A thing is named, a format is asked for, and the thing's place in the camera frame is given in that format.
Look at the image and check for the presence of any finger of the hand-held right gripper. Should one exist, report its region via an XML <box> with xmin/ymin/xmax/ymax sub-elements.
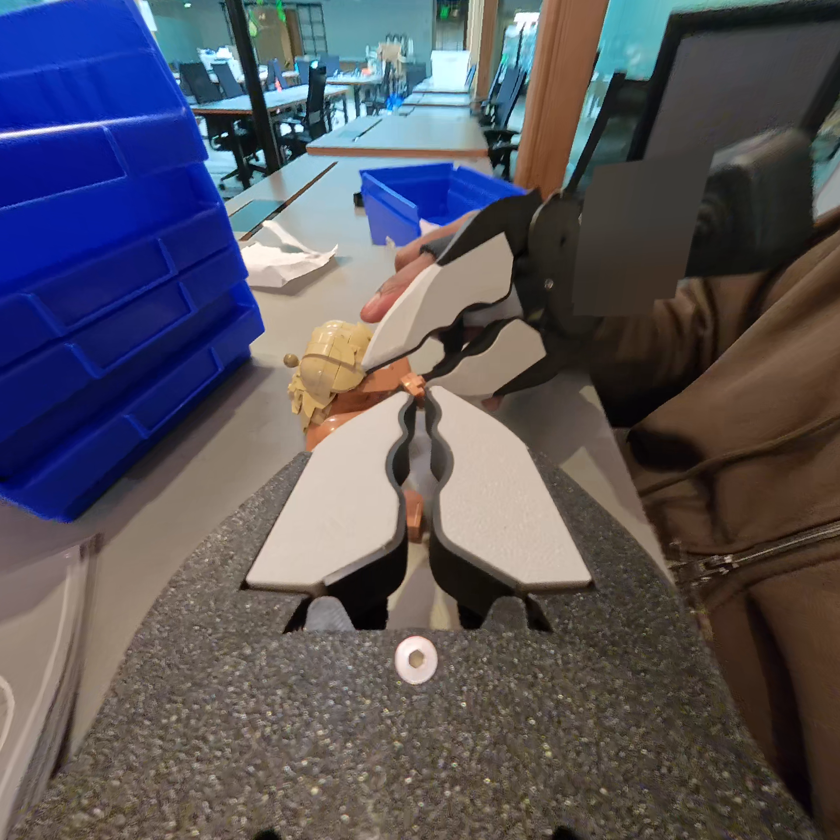
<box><xmin>360</xmin><ymin>229</ymin><xmax>518</xmax><ymax>376</ymax></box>
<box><xmin>431</xmin><ymin>315</ymin><xmax>550</xmax><ymax>400</ymax></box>

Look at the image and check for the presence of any long wooden table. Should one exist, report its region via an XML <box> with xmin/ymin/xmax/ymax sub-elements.
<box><xmin>304</xmin><ymin>105</ymin><xmax>494</xmax><ymax>162</ymax></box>
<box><xmin>191</xmin><ymin>82</ymin><xmax>388</xmax><ymax>185</ymax></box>

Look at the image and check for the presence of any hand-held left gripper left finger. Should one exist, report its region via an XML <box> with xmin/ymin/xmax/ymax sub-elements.
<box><xmin>245</xmin><ymin>390</ymin><xmax>418</xmax><ymax>595</ymax></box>

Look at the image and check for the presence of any small blue storage bin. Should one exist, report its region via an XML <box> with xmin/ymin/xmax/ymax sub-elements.
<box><xmin>359</xmin><ymin>162</ymin><xmax>529</xmax><ymax>249</ymax></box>

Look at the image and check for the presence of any wooden pillar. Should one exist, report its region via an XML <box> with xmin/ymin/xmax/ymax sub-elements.
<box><xmin>514</xmin><ymin>0</ymin><xmax>613</xmax><ymax>200</ymax></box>

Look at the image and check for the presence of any torn white paper bag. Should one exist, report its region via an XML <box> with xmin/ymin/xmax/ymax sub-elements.
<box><xmin>239</xmin><ymin>218</ymin><xmax>341</xmax><ymax>294</ymax></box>

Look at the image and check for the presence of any tan brown brick toy figure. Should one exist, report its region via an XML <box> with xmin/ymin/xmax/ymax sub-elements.
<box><xmin>284</xmin><ymin>318</ymin><xmax>450</xmax><ymax>542</ymax></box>

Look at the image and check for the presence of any large black screen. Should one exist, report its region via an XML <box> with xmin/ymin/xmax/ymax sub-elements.
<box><xmin>628</xmin><ymin>0</ymin><xmax>840</xmax><ymax>174</ymax></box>

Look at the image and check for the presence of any person's brown jacket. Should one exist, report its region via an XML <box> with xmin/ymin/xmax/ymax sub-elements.
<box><xmin>578</xmin><ymin>204</ymin><xmax>840</xmax><ymax>840</ymax></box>

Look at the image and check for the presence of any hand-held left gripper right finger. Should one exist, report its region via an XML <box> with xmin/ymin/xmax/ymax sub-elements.
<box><xmin>418</xmin><ymin>386</ymin><xmax>595</xmax><ymax>594</ymax></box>

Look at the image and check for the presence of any black office chair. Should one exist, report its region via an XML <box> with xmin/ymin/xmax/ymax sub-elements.
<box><xmin>283</xmin><ymin>69</ymin><xmax>332</xmax><ymax>161</ymax></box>

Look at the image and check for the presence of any grey desk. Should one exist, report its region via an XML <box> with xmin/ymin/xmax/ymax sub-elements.
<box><xmin>0</xmin><ymin>155</ymin><xmax>670</xmax><ymax>840</ymax></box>

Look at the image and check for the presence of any person's right hand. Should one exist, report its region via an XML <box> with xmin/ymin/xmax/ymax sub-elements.
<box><xmin>360</xmin><ymin>214</ymin><xmax>481</xmax><ymax>326</ymax></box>

